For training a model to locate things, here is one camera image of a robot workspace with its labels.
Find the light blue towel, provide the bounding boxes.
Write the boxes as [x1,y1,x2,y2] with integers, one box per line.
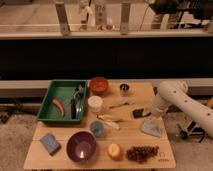
[140,120,162,138]

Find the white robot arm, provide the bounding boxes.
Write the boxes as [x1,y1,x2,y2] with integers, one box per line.
[150,81,213,138]

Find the red bowl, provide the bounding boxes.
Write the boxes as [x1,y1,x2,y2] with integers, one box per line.
[89,77,109,94]

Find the white round container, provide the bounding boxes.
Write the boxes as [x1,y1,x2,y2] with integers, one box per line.
[88,96,103,113]

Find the beige plastic spoon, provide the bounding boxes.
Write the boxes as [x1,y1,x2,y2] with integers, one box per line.
[109,100,134,109]

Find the black rectangular block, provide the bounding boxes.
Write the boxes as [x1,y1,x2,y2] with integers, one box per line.
[132,108,150,118]

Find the blue small cup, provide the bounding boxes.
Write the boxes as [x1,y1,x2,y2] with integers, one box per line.
[90,121,104,138]

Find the green plastic tray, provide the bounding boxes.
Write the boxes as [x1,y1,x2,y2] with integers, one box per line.
[37,80,88,124]

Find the wooden folding table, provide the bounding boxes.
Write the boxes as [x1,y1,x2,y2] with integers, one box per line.
[24,82,176,170]

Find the red chili pepper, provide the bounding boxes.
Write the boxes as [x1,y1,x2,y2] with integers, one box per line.
[52,99,65,117]

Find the purple bowl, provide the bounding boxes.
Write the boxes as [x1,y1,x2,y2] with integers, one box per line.
[66,131,96,163]

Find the orange fruit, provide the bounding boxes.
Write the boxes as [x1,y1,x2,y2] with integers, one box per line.
[107,143,121,160]

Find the bunch of dark grapes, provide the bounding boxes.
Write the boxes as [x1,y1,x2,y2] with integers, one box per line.
[126,146,159,163]

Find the blue sponge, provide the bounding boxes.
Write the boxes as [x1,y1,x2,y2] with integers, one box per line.
[40,133,61,156]

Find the black wheeled stand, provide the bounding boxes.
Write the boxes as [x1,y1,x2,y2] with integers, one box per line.
[177,121,207,143]

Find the black handled utensil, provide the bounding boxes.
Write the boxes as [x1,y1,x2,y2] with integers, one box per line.
[70,85,83,119]

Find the yellow handled knife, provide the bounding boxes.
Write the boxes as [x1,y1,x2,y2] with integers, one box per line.
[97,114,121,130]

